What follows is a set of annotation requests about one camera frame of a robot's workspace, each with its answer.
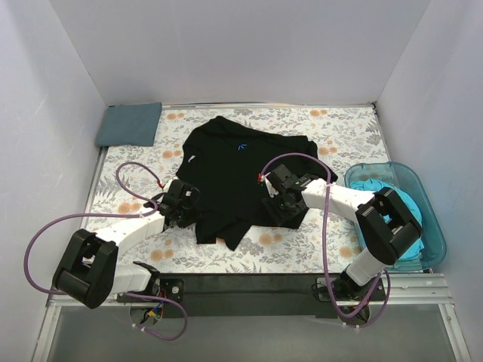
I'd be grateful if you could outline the teal plastic bin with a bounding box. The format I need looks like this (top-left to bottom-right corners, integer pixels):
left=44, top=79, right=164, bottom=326
left=343, top=161, right=448, bottom=271

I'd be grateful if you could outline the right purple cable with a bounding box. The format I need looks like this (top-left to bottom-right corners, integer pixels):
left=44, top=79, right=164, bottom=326
left=257, top=152, right=392, bottom=335

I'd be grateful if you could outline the aluminium frame rail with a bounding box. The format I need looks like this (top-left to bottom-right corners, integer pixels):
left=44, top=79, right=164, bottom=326
left=47, top=272, right=454, bottom=307

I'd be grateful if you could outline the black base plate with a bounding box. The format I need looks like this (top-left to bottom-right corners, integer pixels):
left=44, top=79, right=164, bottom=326
left=116, top=270, right=389, bottom=318

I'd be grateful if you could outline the folded grey-blue t-shirt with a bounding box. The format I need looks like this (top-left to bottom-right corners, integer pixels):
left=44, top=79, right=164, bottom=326
left=95, top=103, right=162, bottom=147

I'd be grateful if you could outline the black t-shirt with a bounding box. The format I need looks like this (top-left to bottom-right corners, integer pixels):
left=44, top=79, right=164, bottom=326
left=177, top=116, right=338, bottom=250

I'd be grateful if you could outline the turquoise t-shirt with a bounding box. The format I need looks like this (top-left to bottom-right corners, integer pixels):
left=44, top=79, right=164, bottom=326
left=349, top=178, right=423, bottom=265

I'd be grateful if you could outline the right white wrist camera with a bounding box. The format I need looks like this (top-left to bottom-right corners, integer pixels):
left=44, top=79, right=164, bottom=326
left=258, top=173, right=279, bottom=198

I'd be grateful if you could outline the floral patterned table mat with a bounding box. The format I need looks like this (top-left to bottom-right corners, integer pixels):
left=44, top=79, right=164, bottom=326
left=82, top=106, right=389, bottom=273

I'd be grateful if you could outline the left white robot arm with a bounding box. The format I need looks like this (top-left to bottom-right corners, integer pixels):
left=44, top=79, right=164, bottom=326
left=53, top=179, right=201, bottom=309

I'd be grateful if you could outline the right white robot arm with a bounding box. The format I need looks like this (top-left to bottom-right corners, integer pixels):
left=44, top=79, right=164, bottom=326
left=259, top=164, right=422, bottom=298

